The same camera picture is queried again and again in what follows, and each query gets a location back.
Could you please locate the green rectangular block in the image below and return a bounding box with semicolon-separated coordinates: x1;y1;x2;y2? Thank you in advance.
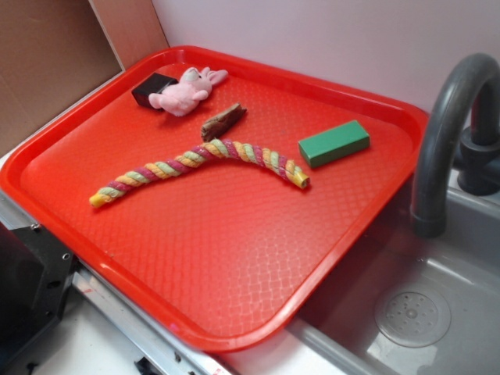
298;120;370;169

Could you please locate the black rectangular block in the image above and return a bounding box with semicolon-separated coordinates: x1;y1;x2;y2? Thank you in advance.
131;73;179;109

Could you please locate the red plastic tray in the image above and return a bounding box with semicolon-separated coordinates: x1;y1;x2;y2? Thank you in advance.
1;46;427;352

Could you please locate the brown wooden piece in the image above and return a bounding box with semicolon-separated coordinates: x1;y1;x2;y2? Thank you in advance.
200;102;247;142

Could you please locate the pink plush bunny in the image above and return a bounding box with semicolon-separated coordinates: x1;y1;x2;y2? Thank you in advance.
148;67;229;116

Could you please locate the grey plastic sink basin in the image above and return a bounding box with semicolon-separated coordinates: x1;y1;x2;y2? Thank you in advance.
289;184;499;374

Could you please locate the round sink drain cover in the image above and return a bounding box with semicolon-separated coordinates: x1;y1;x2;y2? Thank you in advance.
374;284;452;348

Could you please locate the grey curved faucet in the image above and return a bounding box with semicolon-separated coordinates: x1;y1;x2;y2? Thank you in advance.
410;53;499;238

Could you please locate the brown cardboard panel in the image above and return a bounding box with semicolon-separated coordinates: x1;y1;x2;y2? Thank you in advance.
1;1;168;155

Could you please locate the multicolour twisted rope toy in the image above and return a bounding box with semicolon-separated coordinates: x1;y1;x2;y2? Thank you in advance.
89;138;310;209

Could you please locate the black metal bracket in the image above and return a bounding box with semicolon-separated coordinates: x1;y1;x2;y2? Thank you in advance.
1;225;76;372

